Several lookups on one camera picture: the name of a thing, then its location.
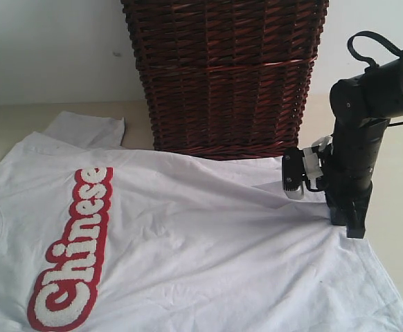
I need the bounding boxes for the dark brown wicker basket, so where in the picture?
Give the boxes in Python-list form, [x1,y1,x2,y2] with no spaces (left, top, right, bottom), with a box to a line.
[122,0,329,160]

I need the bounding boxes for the white t-shirt red lettering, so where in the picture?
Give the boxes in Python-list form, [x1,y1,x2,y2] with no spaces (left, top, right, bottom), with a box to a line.
[0,112,403,331]

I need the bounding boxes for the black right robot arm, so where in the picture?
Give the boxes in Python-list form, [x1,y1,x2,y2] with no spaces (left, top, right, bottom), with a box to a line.
[323,50,403,239]

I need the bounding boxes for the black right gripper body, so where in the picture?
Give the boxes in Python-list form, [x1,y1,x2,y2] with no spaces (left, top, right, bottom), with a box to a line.
[324,162,373,221]

